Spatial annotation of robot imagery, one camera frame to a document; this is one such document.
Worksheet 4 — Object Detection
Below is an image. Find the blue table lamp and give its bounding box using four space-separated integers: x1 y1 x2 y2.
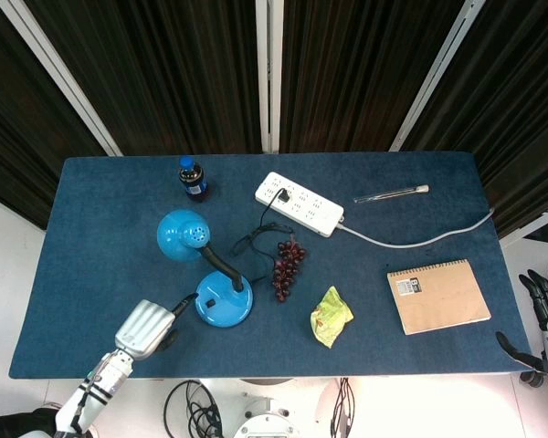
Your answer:
156 208 254 329

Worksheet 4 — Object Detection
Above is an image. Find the dark red grape bunch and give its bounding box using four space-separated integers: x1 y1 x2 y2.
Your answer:
271 235 309 303

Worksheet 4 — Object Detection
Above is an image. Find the white power strip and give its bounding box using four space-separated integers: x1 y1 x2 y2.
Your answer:
254 171 345 238

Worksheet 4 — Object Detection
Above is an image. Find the blue table cloth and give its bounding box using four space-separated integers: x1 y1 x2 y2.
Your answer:
7 151 531 380

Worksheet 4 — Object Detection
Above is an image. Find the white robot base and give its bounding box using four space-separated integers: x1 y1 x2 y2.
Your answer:
200 377 343 438

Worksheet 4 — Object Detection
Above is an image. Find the white partition frame post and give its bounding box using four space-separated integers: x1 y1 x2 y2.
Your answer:
389 0 486 152
0 0 122 157
255 0 285 153

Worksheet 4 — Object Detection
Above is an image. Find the clear test tube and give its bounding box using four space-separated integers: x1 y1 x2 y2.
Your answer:
353 183 430 204

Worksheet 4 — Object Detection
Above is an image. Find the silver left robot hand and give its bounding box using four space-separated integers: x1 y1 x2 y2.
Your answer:
114 293 199 361

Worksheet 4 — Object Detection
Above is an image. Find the yellow-green snack packet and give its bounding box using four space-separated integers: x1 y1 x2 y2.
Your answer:
310 286 354 350

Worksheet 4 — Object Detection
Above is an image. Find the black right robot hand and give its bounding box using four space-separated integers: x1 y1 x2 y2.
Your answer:
495 268 548 389

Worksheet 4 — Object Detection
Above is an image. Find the brown spiral notebook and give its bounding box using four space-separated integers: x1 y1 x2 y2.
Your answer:
386 258 492 336

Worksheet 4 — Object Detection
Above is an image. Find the black cable bundle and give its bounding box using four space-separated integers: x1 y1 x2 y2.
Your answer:
163 379 224 438

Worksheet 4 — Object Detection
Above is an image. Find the blue-capped cola bottle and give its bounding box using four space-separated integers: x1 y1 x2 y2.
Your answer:
177 155 209 203

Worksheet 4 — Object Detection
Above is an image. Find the grey power strip cable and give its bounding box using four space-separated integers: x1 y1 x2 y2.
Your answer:
337 207 496 249

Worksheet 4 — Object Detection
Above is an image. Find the black pleated curtain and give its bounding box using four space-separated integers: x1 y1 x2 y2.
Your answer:
0 0 548 238

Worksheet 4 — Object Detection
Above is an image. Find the black power cord with plug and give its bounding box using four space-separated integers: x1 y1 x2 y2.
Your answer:
230 188 291 285

